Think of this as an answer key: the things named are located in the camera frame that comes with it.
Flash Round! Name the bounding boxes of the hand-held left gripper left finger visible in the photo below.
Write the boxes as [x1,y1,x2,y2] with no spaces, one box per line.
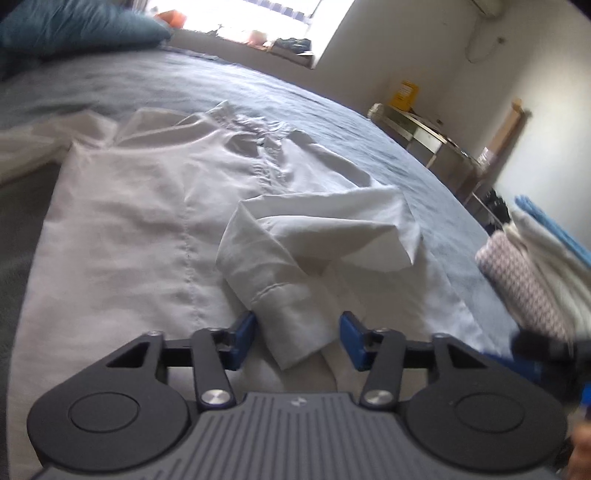
[105,310,259,409]

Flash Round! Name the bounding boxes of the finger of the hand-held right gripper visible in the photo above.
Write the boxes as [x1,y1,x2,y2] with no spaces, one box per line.
[481,329,574,382]

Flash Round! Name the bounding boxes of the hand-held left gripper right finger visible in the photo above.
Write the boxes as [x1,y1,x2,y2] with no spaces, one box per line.
[339,311,486,409]

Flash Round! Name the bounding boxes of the white shirt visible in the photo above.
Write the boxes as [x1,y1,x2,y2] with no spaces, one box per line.
[0,99,519,480]

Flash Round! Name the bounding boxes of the person's right hand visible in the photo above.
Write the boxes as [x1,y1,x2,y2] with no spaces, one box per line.
[567,428,591,480]

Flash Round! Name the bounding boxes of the white folded cloth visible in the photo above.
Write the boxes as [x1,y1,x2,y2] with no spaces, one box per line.
[502,203,591,334]

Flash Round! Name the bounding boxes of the blue folded towel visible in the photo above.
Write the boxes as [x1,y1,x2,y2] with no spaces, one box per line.
[514,194,591,260]

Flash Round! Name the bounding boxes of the dark object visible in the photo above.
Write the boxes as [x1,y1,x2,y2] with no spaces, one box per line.
[482,188,515,232]

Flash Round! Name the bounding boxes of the pale desk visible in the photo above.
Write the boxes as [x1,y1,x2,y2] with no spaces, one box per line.
[383,104,491,209]

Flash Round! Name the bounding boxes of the wooden board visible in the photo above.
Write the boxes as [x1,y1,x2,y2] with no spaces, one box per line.
[485,98,531,185]

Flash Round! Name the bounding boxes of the yellow box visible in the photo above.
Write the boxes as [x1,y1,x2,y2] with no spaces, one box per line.
[390,80,419,110]

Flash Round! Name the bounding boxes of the dark cloth bundle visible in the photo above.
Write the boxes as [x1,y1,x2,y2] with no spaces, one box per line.
[271,37,315,55]

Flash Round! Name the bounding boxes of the bright window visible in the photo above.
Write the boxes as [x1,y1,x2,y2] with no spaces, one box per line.
[134,0,357,70]

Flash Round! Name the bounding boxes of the orange object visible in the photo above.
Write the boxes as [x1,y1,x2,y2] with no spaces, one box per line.
[154,8,186,29]

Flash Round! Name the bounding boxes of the teal pillow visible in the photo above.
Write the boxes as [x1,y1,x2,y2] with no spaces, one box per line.
[0,0,175,80]

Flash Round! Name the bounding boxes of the white air conditioner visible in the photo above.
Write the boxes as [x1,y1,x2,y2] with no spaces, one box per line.
[468,0,505,18]

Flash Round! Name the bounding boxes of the air conditioner cable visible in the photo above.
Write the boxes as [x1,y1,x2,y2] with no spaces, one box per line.
[464,16,507,64]

